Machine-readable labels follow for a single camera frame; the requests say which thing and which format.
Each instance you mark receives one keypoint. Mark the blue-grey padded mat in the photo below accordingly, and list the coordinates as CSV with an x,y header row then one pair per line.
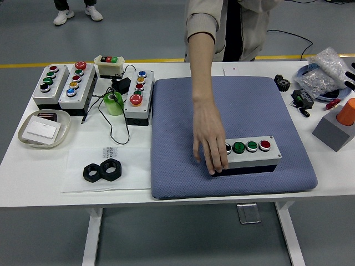
x,y
172,124

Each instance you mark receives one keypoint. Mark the dark brown block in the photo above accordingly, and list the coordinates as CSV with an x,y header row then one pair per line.
x,y
47,115

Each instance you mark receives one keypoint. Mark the white table leg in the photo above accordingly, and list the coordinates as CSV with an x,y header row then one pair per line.
x,y
93,238
289,238

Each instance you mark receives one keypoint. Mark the clear bag of washers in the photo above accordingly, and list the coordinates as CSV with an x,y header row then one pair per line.
x,y
324,74

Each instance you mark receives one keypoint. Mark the black gear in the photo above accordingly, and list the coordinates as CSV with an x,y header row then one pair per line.
x,y
283,84

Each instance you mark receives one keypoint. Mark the cream three-button switch box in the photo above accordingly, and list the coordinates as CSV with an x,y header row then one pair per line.
x,y
109,69

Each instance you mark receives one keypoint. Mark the dark floor equipment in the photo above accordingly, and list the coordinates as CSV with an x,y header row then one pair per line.
x,y
341,1

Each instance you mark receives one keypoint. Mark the person's right forearm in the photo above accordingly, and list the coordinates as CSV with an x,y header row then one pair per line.
x,y
201,66

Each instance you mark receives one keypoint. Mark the grey button box with knob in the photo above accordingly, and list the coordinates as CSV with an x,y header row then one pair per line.
x,y
249,159

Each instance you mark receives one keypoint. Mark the green tape roll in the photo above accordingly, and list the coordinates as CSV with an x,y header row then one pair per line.
x,y
113,108

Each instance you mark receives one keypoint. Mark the silver under-table bracket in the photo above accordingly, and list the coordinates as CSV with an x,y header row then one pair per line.
x,y
248,213

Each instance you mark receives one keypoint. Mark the short grey mushroom-button control box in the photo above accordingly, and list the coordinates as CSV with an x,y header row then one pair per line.
x,y
146,91

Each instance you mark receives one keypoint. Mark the orange cylinder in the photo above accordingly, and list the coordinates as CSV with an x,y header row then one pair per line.
x,y
348,113

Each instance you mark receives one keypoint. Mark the grey four-button control box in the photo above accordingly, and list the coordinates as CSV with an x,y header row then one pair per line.
x,y
56,90

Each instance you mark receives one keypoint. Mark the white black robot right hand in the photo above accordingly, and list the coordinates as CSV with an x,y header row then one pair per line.
x,y
351,81

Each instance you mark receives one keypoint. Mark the white wall switch plate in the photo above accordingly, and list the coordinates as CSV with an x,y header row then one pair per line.
x,y
41,130

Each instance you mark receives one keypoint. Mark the grey wedge block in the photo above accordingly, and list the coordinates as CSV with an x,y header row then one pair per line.
x,y
330,133

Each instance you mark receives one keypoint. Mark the large black hex nut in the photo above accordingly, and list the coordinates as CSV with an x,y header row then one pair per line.
x,y
116,173

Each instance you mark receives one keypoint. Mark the small black connector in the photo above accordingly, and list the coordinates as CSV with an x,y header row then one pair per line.
x,y
305,113

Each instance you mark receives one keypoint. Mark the small black hex nut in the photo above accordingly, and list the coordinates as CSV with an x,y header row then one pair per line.
x,y
86,174

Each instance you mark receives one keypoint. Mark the white oval tray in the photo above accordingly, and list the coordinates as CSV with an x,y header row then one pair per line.
x,y
63,137

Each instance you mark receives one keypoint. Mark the small red clip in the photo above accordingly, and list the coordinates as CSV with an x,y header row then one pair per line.
x,y
332,104

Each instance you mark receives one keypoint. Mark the long grey mushroom-button control box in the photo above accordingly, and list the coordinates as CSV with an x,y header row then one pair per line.
x,y
83,87

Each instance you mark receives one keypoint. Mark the blue round plate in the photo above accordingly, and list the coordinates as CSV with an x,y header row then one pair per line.
x,y
344,93

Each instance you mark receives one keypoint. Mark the person's right hand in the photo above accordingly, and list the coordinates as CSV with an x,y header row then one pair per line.
x,y
210,133

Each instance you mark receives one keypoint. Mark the black power adapter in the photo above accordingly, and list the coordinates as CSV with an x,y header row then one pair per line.
x,y
120,85

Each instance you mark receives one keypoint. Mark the clear printed plastic bag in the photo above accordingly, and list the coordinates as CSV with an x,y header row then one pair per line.
x,y
133,171

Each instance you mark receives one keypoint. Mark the black module with green terminal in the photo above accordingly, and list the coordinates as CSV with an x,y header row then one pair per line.
x,y
303,99

